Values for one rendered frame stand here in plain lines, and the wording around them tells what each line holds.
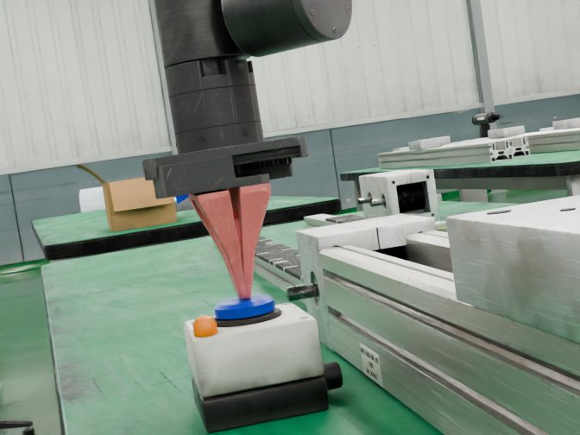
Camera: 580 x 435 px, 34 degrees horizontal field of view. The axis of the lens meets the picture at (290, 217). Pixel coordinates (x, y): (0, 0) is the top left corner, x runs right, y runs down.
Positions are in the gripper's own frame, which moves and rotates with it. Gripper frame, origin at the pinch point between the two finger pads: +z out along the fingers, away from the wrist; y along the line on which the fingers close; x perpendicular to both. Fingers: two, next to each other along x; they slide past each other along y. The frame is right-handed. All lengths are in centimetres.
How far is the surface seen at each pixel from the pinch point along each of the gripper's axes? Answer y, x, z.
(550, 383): 7.9, -28.0, 2.3
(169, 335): -4.0, 34.1, 8.0
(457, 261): 7.4, -20.9, -2.1
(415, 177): 47, 105, -1
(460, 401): 7.9, -17.1, 5.5
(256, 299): 0.7, -0.8, 0.9
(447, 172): 132, 322, 9
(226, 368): -2.3, -3.9, 4.4
